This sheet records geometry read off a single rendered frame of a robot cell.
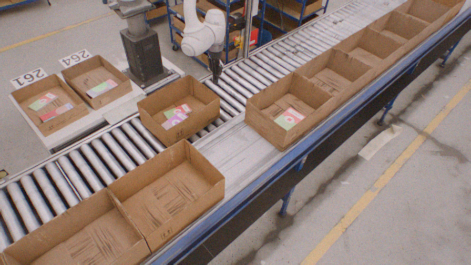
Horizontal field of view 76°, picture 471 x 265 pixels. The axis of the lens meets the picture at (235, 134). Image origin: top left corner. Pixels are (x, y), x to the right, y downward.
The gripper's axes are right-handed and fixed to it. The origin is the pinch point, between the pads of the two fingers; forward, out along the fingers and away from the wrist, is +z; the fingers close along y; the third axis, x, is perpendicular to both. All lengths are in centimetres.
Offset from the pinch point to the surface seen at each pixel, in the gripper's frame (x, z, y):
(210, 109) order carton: 11.5, 12.2, -8.2
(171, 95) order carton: 19.3, 16.7, 20.4
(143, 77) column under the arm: 22, 19, 50
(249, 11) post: -54, -13, 27
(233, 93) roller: -18.7, 25.1, 3.2
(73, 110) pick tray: 71, 16, 47
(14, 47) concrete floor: 64, 99, 287
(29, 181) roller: 108, 25, 22
